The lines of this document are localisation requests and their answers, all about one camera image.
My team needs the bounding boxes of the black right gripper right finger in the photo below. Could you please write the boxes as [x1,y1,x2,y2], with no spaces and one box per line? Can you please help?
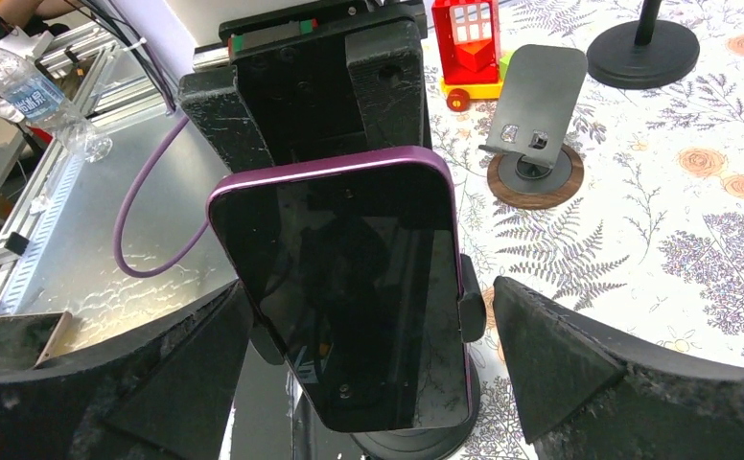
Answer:
[493,277,744,459]

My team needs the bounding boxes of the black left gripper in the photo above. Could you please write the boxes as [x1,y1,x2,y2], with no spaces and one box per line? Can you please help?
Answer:
[178,1,431,173]

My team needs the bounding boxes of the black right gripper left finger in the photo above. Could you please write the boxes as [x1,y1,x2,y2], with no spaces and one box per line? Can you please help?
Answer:
[0,282,253,459]

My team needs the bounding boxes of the black phone stand with phone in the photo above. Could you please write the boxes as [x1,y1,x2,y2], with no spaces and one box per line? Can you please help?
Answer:
[251,256,486,459]

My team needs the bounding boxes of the purple-edged smartphone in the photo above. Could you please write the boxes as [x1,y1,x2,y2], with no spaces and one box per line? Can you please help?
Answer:
[205,146,474,434]

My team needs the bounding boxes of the black round-base phone stand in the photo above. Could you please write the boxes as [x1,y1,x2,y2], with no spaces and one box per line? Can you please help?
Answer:
[586,0,701,90]

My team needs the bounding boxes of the gold-edged phone off table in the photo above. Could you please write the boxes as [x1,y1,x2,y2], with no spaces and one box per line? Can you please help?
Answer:
[0,311,73,371]

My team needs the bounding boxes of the grey stand on wooden base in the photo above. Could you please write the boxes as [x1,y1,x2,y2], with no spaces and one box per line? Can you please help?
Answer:
[479,44,587,210]

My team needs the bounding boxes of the red toy car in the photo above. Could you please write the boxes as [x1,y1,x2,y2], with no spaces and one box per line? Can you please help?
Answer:
[431,0,513,112]

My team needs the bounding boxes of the floral patterned mat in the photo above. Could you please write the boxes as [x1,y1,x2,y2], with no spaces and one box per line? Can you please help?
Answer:
[422,0,744,460]

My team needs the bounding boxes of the clear plastic water bottle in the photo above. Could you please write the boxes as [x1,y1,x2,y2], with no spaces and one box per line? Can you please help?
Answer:
[0,48,112,162]

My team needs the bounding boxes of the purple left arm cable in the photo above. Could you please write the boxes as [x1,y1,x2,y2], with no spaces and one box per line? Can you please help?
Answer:
[112,114,215,279]

